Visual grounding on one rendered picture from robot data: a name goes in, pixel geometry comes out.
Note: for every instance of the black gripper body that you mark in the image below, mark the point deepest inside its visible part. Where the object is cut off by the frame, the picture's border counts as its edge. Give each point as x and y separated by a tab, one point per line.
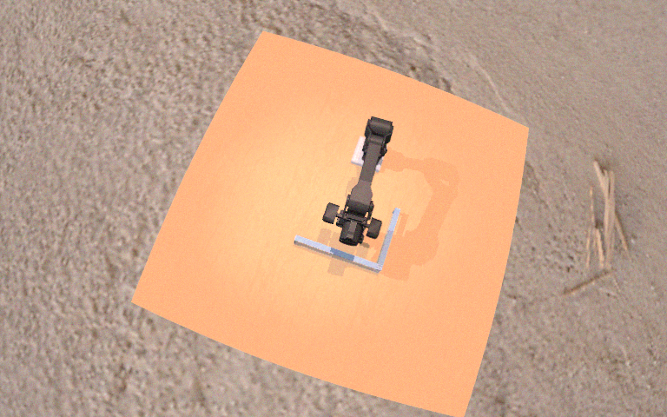
331	212

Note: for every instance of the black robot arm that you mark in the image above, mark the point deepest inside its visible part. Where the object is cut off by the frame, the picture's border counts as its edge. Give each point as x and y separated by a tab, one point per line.
378	133

